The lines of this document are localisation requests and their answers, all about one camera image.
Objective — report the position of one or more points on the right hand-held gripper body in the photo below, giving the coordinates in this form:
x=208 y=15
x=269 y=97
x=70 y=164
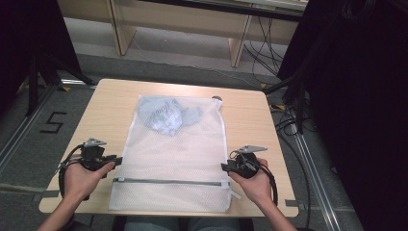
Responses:
x=245 y=165

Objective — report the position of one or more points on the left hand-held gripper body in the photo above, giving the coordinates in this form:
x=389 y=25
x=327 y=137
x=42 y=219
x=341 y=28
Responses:
x=93 y=155

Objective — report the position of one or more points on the white mesh laundry bag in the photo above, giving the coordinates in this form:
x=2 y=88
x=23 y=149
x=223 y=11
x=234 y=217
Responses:
x=174 y=160

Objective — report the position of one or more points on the person's right hand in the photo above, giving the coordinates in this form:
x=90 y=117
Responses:
x=255 y=187

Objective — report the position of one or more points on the person's left hand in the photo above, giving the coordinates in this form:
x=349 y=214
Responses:
x=81 y=183

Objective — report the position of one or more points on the grey tape strip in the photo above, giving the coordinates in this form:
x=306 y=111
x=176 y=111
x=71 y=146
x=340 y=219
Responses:
x=293 y=203
x=48 y=193

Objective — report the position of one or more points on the light blue printed garment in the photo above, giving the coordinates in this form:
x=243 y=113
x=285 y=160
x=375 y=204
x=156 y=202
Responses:
x=166 y=115

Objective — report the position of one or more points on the black metal stand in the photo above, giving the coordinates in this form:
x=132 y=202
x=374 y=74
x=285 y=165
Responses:
x=33 y=86
x=298 y=102

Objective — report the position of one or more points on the black curtain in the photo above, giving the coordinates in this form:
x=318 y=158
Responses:
x=29 y=45
x=359 y=112

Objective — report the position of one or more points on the light wooden shelf unit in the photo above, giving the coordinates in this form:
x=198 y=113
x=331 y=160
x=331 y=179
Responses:
x=179 y=22

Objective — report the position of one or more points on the aluminium floor rail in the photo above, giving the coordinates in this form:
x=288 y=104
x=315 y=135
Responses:
x=316 y=179
x=22 y=128

